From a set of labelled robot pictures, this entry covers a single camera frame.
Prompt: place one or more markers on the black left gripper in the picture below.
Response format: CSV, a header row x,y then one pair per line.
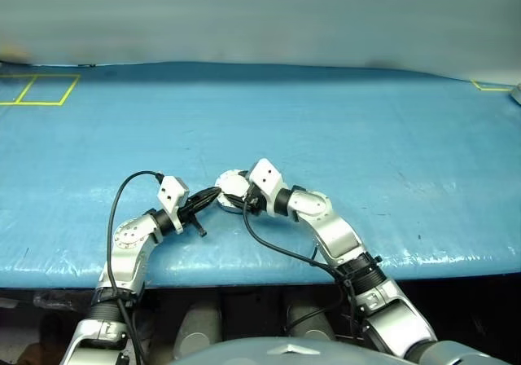
x,y
188,212

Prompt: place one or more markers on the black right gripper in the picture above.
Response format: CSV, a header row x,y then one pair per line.
x,y
254,202

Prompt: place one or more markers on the small white object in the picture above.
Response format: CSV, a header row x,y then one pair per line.
x,y
233,183

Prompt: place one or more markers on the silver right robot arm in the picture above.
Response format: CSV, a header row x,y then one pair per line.
x,y
334,234

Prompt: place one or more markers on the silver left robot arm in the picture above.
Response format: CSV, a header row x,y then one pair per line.
x,y
130,243

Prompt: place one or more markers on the grey rounded cylinder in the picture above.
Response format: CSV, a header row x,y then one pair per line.
x,y
200,322
309,324

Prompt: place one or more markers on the grey robot torso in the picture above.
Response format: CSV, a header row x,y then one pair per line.
x,y
285,353

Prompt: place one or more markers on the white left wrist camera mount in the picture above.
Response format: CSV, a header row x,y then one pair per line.
x,y
173,196

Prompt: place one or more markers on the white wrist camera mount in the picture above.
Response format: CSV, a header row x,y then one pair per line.
x,y
173,196
266,177

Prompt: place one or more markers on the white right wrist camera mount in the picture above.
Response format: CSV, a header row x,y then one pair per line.
x,y
266,177

